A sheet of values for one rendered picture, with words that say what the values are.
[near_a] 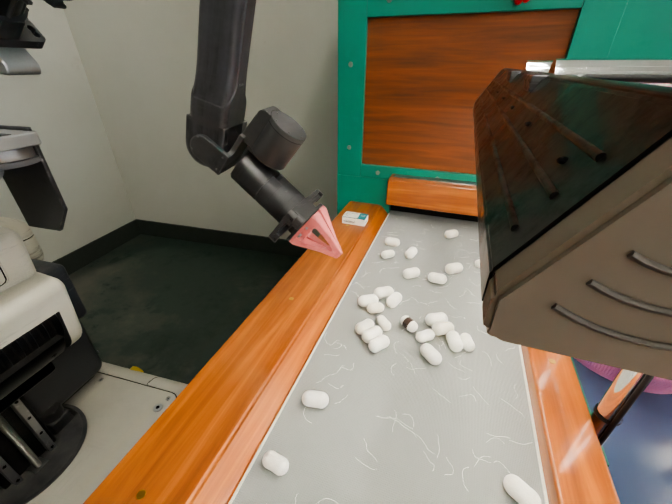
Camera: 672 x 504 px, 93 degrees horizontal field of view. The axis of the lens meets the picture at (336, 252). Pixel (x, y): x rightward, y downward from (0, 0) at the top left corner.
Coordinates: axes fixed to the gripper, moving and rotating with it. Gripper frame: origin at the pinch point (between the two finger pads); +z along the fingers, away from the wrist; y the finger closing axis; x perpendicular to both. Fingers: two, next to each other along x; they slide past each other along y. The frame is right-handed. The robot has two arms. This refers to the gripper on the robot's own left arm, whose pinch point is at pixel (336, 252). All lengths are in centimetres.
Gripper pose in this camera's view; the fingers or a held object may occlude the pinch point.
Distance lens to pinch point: 50.9
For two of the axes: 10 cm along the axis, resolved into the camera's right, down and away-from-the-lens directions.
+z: 7.2, 6.9, 0.9
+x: -6.0, 5.5, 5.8
